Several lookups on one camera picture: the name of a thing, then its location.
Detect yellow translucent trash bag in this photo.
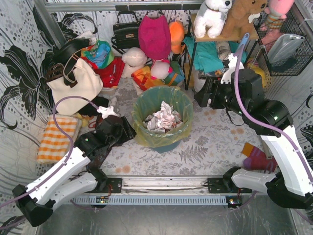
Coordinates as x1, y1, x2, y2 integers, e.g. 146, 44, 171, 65
132, 86, 193, 148

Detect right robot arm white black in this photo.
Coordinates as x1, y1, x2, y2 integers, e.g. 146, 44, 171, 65
194, 69, 313, 209

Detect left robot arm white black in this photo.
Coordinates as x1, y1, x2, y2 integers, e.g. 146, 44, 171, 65
12, 115, 136, 227

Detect teal plastic trash bin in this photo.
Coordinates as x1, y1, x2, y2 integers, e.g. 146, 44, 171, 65
151, 140, 181, 154

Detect cream canvas tote bag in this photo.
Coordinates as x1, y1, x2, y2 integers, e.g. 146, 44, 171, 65
48, 58, 103, 116

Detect magenta knitted bag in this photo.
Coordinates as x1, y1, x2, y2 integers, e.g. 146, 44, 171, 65
138, 15, 171, 60

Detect white sneaker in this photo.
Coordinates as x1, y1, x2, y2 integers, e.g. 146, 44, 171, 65
194, 70, 206, 92

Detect teal folded cloth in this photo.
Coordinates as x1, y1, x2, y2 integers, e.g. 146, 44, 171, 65
183, 37, 247, 73

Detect crumpled white red paper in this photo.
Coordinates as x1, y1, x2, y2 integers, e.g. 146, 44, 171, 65
143, 101, 183, 134

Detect grey patterned rolled cloth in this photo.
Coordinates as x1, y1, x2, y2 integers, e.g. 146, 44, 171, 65
216, 41, 231, 61

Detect yellow plush duck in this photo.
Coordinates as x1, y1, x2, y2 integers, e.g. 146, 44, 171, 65
246, 57, 266, 87

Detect dark floral necktie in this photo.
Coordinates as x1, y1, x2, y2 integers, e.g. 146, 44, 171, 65
86, 147, 112, 170

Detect pink round plush head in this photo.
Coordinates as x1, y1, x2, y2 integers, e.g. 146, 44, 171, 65
151, 59, 173, 80

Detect orange striped cloth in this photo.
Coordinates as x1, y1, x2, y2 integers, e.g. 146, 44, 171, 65
132, 66, 184, 95

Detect blue lint roller mop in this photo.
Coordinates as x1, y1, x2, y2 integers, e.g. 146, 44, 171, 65
234, 33, 250, 61

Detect black metal shelf rack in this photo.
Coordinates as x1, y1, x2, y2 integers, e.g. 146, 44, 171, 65
183, 13, 264, 91

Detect white plush bear red clothes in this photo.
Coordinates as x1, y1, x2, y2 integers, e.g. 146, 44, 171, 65
94, 47, 148, 88

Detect brown teddy bear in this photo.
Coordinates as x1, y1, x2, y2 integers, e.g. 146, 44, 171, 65
221, 0, 268, 38

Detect orange plush toy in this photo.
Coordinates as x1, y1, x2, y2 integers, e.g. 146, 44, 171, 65
169, 21, 184, 54

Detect orange white checkered towel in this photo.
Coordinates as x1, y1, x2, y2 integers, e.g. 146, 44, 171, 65
37, 114, 82, 164

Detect white plush dog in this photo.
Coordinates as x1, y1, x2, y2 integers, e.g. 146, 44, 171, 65
194, 0, 232, 38

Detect silver foil pouch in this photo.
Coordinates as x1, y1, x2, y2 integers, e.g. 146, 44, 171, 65
267, 34, 305, 64

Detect purple orange sock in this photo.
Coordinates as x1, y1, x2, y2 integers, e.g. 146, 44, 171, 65
242, 142, 277, 172

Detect colorful rainbow cloth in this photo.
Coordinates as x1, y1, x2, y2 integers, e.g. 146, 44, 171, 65
81, 40, 114, 70

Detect black leather handbag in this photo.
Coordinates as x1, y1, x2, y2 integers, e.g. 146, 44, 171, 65
111, 11, 141, 50

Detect pink plush toy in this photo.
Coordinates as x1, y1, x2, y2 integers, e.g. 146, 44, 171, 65
261, 0, 294, 30

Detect black round hat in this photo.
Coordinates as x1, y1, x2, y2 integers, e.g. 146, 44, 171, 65
53, 38, 90, 64

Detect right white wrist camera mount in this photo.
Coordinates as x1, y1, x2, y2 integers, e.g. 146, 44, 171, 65
220, 53, 238, 84

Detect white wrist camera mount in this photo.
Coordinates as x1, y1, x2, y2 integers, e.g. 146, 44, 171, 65
97, 106, 119, 119
220, 53, 238, 84

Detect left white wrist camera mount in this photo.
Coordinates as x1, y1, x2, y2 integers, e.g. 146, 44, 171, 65
97, 106, 119, 119

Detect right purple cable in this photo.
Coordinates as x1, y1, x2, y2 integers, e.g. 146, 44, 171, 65
234, 46, 313, 225

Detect purple cable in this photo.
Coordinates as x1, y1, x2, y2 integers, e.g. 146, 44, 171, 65
0, 95, 105, 209
234, 46, 313, 225

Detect aluminium rail base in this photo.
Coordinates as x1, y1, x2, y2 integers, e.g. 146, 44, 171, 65
70, 176, 251, 210

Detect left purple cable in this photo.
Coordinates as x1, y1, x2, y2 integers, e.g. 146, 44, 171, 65
0, 95, 105, 209

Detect black wire basket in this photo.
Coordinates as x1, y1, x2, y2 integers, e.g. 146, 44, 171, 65
254, 11, 313, 76

